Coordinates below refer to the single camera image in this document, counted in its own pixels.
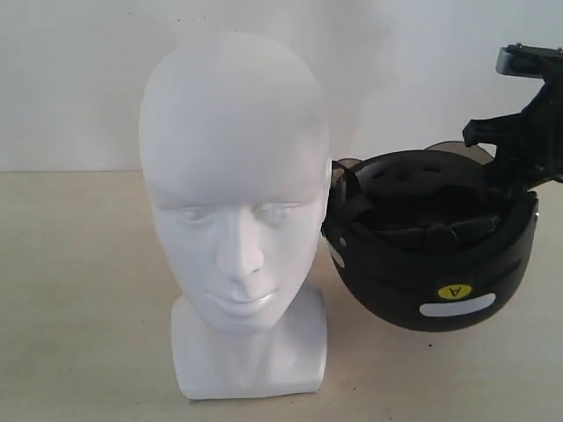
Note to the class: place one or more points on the black helmet with visor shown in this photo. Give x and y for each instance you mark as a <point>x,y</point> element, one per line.
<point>425,240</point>

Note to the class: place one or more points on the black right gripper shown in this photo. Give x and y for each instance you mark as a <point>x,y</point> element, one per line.
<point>541,136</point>

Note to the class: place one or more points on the white mannequin head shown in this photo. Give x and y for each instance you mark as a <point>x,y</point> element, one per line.
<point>235,154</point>

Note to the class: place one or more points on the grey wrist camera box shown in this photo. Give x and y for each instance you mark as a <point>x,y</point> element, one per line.
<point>529,62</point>

